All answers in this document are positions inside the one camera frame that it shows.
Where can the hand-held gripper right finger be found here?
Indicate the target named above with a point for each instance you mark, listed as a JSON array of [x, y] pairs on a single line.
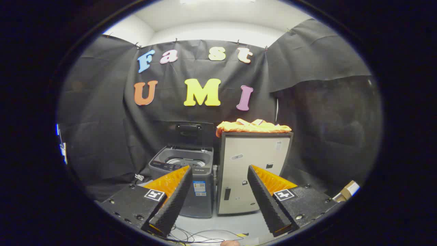
[[268, 201]]

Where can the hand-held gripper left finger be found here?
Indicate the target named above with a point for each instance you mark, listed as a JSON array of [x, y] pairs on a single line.
[[174, 201]]

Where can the grey washing machine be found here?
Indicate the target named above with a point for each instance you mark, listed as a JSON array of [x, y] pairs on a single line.
[[205, 209]]

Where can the dark washing machine lid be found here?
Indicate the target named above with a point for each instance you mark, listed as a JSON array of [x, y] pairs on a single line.
[[199, 138]]

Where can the orange polo shirt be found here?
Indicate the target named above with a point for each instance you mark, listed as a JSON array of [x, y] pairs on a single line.
[[252, 128]]

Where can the cardboard box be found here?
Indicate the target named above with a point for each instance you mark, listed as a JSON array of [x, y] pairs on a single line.
[[348, 189]]

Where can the black backdrop cloth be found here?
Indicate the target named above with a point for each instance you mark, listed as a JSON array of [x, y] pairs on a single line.
[[102, 136]]

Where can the white and blue object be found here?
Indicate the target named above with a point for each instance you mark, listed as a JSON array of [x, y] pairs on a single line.
[[63, 150]]

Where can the beige cabinet with dark frame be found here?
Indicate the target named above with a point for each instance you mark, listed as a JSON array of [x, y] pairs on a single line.
[[239, 171]]

